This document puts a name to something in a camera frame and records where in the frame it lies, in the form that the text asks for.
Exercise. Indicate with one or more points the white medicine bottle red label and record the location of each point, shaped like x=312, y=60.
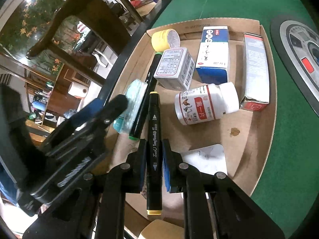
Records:
x=204, y=104

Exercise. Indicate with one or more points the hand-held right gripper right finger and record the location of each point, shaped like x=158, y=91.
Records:
x=167, y=169

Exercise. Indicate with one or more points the paper towel roll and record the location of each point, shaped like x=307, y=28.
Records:
x=76, y=89

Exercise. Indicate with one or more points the flower mural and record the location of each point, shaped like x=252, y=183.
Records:
x=30, y=22

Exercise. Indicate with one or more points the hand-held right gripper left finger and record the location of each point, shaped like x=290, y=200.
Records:
x=142, y=166

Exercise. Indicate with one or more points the blue and white medicine box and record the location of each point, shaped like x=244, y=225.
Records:
x=214, y=52

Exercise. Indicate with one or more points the black marker green caps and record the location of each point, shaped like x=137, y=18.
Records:
x=147, y=84

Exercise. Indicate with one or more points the dark wooden chair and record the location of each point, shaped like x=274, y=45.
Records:
x=99, y=12

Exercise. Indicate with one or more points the red and grey long box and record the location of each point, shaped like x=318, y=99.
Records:
x=255, y=72

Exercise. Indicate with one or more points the teal packet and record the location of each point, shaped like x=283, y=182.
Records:
x=134, y=97

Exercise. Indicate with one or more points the yellow jar with foil top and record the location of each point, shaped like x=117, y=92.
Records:
x=162, y=39

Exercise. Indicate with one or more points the small white grey box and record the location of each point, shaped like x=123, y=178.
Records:
x=174, y=67

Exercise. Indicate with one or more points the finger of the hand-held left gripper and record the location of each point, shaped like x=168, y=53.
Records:
x=87, y=112
x=116, y=107

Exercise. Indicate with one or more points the cardboard box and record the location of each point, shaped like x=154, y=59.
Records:
x=249, y=139

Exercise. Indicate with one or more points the black marker yellow caps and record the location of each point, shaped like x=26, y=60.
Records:
x=154, y=129

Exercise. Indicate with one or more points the round table control panel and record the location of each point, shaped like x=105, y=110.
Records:
x=299, y=54

